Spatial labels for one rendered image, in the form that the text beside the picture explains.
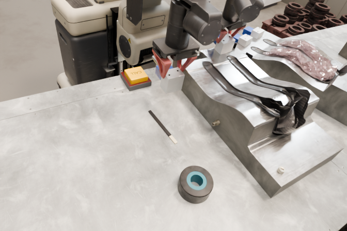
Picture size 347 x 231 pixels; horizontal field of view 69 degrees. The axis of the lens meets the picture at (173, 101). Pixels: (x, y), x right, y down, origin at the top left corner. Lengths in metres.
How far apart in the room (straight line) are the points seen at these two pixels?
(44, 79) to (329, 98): 1.89
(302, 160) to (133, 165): 0.43
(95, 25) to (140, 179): 0.88
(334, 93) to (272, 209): 0.47
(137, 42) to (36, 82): 1.24
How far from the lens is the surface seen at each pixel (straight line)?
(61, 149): 0.70
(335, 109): 1.00
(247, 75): 0.88
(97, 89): 0.84
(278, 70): 1.00
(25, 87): 2.16
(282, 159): 0.70
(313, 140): 0.80
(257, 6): 0.74
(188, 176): 0.61
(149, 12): 1.12
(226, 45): 0.90
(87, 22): 1.30
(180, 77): 0.66
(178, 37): 0.59
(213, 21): 0.51
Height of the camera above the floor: 1.36
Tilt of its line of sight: 43 degrees down
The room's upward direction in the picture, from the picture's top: 11 degrees clockwise
